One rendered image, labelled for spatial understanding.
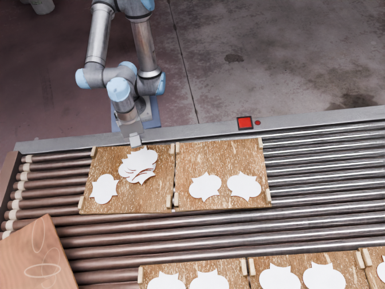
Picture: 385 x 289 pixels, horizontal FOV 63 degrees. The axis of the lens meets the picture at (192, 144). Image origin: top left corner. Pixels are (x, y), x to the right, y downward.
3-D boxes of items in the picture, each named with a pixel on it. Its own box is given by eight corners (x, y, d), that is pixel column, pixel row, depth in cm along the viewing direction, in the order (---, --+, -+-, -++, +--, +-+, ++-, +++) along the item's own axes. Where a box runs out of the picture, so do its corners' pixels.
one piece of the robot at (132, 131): (116, 129, 111) (127, 156, 124) (140, 122, 112) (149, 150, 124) (112, 106, 118) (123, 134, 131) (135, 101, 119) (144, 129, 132)
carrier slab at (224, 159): (176, 144, 154) (176, 143, 153) (260, 140, 151) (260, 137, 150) (175, 211, 135) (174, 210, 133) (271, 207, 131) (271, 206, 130)
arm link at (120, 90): (129, 74, 109) (125, 90, 103) (137, 97, 117) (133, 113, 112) (107, 74, 109) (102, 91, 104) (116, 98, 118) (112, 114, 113)
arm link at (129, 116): (136, 110, 113) (114, 116, 112) (138, 119, 117) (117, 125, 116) (133, 97, 118) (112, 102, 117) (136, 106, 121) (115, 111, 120)
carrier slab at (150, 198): (95, 148, 158) (94, 147, 157) (176, 145, 154) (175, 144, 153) (79, 214, 138) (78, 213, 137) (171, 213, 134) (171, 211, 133)
